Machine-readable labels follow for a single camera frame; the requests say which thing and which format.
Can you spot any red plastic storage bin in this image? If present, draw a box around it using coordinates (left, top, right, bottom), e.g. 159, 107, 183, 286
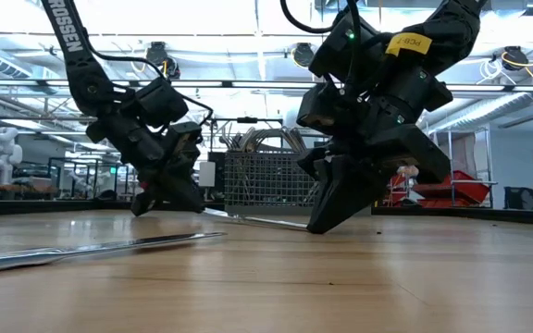
381, 173, 409, 207
426, 169, 491, 200
416, 197, 480, 209

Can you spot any black equipment cabinet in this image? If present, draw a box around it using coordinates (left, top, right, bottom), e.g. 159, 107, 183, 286
206, 151, 226, 203

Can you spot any black overhead bar stand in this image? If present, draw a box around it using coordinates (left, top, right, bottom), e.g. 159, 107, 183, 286
208, 116, 285, 149

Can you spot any grey mesh silverware basket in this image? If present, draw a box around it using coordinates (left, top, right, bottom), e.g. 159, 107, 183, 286
223, 127, 323, 216

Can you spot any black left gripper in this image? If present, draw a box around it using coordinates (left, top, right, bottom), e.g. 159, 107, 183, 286
84, 108, 205, 217

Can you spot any grey metal shelf rack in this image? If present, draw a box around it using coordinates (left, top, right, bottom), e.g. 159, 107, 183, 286
386, 129, 498, 209

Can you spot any black office chair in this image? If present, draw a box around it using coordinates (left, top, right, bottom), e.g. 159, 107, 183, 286
504, 186, 533, 212

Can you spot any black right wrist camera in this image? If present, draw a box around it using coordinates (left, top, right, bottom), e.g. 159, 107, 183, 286
308, 11, 386, 84

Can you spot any silver fork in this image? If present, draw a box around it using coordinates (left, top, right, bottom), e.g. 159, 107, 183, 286
242, 127, 281, 154
222, 124, 244, 153

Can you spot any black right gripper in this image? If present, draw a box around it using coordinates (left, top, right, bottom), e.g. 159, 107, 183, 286
296, 64, 455, 235

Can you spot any black aluminium table frame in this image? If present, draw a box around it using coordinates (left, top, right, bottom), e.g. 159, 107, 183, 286
0, 197, 533, 227

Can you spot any silver ventilation duct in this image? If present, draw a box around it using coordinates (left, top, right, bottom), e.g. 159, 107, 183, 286
426, 90, 533, 135

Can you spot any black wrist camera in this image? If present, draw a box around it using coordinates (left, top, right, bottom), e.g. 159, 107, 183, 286
131, 77, 190, 130
308, 11, 386, 84

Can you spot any yellow label tag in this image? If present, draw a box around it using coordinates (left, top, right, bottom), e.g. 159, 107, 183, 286
385, 31, 433, 57

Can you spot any white rectangular panel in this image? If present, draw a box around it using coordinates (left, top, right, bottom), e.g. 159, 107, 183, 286
199, 160, 217, 189

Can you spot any black workstation frame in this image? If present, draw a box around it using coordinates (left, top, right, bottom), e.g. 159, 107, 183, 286
47, 156, 131, 201

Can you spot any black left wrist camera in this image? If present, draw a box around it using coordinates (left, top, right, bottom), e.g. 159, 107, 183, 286
131, 77, 190, 130

